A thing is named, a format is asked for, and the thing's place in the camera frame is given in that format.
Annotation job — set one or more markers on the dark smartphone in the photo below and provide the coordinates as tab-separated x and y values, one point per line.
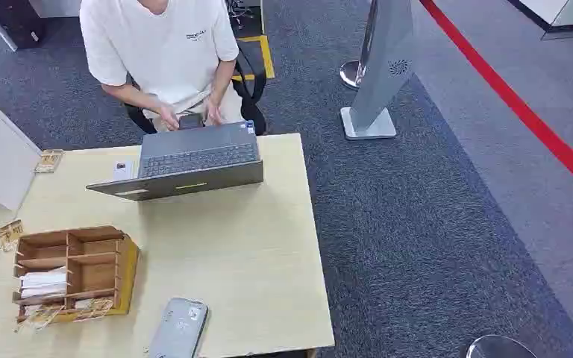
190	121

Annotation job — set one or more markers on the grey open laptop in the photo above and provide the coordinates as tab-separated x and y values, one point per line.
197	158

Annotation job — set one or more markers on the person's left hand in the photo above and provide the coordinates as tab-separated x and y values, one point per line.
213	113

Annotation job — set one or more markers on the person's hand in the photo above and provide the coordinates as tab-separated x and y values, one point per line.
169	118
213	113

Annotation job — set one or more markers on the black office chair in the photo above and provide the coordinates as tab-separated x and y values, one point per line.
252	86

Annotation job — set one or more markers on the chrome stanchion base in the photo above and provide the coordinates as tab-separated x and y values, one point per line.
349	74

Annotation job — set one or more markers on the person's right hand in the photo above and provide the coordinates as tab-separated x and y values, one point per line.
169	118

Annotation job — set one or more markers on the grey standing kiosk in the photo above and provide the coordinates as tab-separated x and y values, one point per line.
383	69

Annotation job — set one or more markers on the white card with printed face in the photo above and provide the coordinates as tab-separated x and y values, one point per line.
122	169

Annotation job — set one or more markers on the person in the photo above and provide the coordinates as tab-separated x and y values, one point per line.
163	54

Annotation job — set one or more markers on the wooden box with compartments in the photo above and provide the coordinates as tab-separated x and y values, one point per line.
98	269

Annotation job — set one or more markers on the loose cards in wooden box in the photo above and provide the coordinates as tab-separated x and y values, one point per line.
94	305

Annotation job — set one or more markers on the stack of white cards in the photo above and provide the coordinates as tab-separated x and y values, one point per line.
44	283

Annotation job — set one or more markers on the round chrome base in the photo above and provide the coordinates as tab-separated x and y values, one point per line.
499	348

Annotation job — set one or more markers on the white counter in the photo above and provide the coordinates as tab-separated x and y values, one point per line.
563	15

